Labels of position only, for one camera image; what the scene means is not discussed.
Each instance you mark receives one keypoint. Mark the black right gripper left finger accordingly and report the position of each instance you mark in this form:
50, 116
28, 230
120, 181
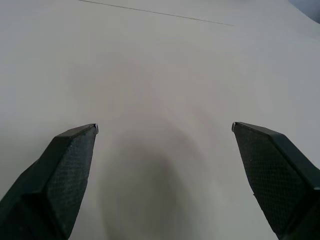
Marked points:
50, 180

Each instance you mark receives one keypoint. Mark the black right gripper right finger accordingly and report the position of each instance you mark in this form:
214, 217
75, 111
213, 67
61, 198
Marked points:
275, 175

